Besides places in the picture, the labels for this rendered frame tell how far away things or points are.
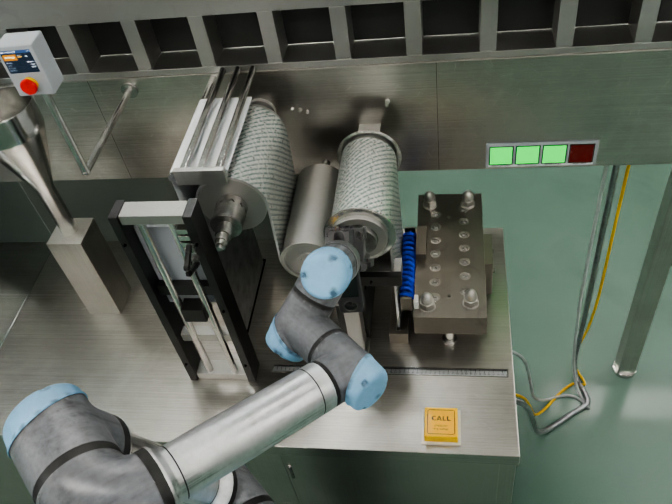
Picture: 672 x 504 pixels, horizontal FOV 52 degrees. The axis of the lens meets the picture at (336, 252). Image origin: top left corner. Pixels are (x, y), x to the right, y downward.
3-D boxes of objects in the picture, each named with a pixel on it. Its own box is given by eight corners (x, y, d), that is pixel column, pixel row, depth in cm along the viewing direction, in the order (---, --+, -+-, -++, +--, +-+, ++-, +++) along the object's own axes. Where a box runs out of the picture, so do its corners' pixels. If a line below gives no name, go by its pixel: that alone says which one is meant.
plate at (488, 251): (483, 294, 168) (484, 264, 160) (482, 263, 175) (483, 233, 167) (493, 294, 168) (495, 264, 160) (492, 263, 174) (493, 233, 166)
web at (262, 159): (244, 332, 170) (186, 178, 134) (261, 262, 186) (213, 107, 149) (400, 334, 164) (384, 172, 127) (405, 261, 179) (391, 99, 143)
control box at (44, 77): (16, 102, 123) (-12, 52, 116) (30, 81, 127) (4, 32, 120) (52, 99, 122) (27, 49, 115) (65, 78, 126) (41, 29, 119)
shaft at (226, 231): (213, 254, 131) (208, 243, 129) (220, 232, 135) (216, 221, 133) (229, 254, 131) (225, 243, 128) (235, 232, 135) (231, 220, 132)
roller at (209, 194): (208, 230, 144) (189, 180, 134) (233, 154, 161) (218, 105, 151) (272, 229, 142) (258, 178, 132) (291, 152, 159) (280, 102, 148)
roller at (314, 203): (285, 280, 152) (275, 243, 143) (302, 201, 169) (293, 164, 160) (339, 280, 150) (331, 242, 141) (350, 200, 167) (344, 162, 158)
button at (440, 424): (424, 441, 145) (423, 436, 143) (425, 412, 149) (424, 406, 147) (458, 443, 143) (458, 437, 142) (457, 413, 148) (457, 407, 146)
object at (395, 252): (395, 303, 155) (389, 247, 142) (400, 229, 171) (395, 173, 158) (397, 303, 155) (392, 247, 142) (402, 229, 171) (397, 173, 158)
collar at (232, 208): (214, 238, 137) (206, 215, 132) (221, 217, 141) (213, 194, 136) (245, 237, 136) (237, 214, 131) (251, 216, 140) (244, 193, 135)
